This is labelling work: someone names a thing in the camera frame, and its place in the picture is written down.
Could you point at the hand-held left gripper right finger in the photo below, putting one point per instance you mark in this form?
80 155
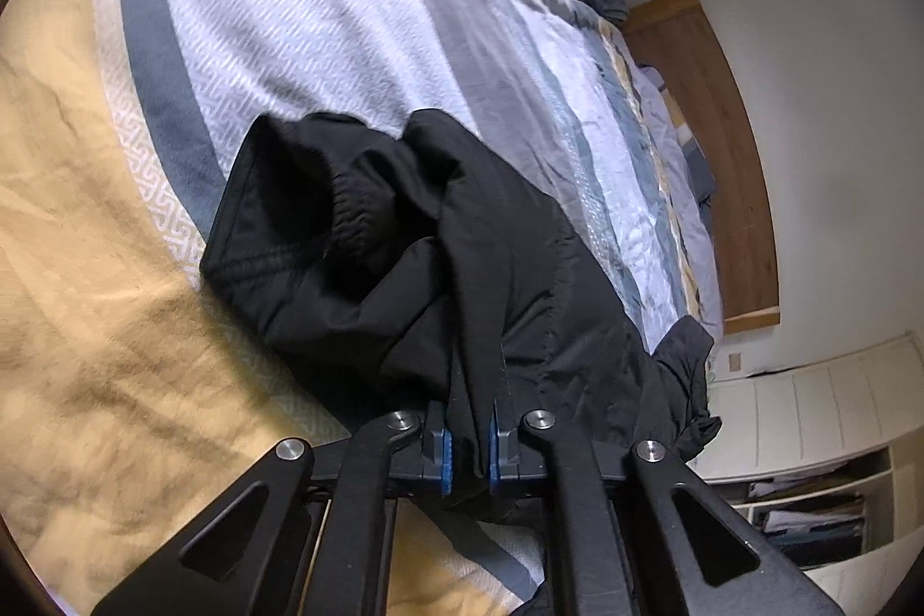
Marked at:
495 454

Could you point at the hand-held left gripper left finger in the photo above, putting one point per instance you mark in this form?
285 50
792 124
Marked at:
442 459

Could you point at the black jacket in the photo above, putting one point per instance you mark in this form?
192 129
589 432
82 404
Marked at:
404 241

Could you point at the stack of papers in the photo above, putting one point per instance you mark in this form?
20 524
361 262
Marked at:
808 515

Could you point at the white wardrobe shelf unit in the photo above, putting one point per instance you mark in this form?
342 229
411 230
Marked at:
816 414

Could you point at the wooden headboard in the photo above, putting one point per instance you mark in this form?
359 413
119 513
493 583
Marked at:
729 168

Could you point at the pale lavender pillow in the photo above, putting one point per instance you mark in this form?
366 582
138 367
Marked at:
668 114

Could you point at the striped bed duvet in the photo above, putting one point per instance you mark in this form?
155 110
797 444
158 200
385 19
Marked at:
289 10

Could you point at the wall outlet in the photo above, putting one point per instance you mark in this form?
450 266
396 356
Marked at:
735 362

